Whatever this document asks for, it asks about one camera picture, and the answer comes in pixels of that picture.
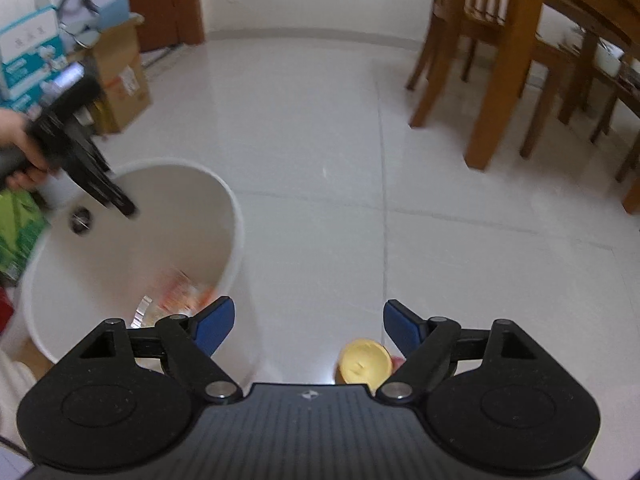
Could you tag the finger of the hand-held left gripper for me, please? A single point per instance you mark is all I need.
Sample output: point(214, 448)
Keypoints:
point(107, 190)

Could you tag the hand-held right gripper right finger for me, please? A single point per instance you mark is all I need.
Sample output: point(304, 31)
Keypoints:
point(402, 325)

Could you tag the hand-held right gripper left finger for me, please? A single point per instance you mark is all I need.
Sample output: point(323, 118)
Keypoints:
point(215, 327)

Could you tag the red snack wrapper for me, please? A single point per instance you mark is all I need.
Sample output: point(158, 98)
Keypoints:
point(398, 364)

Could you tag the white plastic bucket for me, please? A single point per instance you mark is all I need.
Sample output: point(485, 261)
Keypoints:
point(165, 230)

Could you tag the person's left hand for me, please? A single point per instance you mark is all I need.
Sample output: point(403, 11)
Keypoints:
point(12, 132)

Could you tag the brown cardboard box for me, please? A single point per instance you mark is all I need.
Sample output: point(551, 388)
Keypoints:
point(120, 75)

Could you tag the teal and white box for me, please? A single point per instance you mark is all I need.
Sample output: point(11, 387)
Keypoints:
point(30, 55)

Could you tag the green printed box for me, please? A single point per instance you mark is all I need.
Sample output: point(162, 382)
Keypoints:
point(17, 240)

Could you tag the pale blue box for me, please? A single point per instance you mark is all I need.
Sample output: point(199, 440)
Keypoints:
point(107, 0)

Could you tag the brown wooden door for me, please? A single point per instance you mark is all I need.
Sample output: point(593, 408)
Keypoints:
point(160, 0)

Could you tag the red box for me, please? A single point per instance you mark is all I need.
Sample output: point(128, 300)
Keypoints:
point(4, 310)

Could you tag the person's white trouser leg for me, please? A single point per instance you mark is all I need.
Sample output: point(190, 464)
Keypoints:
point(12, 395)

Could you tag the wooden dining table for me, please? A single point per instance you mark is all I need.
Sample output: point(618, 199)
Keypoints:
point(510, 75)

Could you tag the wooden chair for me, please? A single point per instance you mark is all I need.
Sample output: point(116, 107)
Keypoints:
point(450, 25)
point(600, 90)

